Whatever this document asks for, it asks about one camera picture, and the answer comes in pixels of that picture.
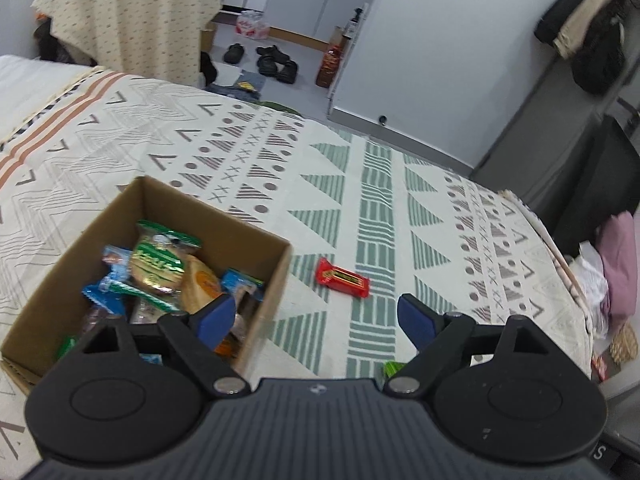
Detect green round cookie packet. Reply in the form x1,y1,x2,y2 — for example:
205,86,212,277
129,220,203,296

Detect black hanging jacket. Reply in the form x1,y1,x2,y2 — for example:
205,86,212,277
534,0,628,96

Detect pink cloth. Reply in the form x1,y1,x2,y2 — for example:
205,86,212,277
595,211,640,331

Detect orange cracker packet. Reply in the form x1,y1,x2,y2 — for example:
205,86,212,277
180,255,223,313

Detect brown bottle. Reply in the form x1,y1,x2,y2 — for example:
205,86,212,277
315,45,343,88

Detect long blue green snack packet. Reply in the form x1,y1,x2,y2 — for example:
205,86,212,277
82,277,181,313

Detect blue jeans on floor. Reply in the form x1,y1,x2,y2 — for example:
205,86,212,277
205,71,263,101

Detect brown cardboard box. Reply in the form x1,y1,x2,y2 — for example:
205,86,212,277
0,176,293,396

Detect woven basket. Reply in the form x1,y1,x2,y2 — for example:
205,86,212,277
611,322,640,366

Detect red snack packet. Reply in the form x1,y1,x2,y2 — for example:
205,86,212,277
316,257,372,300

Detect patterned blanket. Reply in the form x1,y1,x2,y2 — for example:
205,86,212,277
0,70,596,480

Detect white bed sheet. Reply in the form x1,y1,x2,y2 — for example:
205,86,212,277
0,55,96,146

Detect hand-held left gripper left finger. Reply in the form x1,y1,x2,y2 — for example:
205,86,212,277
57,294,251,400

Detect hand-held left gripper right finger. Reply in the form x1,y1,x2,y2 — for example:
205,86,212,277
382,296,571,400

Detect black chair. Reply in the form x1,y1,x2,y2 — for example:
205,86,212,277
550,115,640,261

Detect beige hanging garment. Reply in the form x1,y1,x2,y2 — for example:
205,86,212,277
552,0,631,58

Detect white plastic bag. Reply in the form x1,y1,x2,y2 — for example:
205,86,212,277
567,242,608,321

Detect dark snack packet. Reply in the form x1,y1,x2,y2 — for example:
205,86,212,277
82,305,113,336

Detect dark cloth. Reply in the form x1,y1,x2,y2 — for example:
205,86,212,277
32,15,96,66

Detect pack of water bottles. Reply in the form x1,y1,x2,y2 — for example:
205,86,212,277
236,9,271,41

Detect clear packet with label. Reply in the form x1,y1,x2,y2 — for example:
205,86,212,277
131,297,173,325

